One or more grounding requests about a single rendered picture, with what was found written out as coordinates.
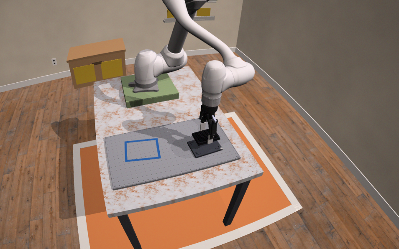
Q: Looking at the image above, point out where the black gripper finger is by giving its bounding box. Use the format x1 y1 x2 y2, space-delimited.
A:
206 114 218 144
199 105 207 131

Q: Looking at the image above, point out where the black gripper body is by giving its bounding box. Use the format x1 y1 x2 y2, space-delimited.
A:
202 104 218 120

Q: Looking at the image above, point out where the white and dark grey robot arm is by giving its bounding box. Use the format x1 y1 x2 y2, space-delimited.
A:
128 0 255 107

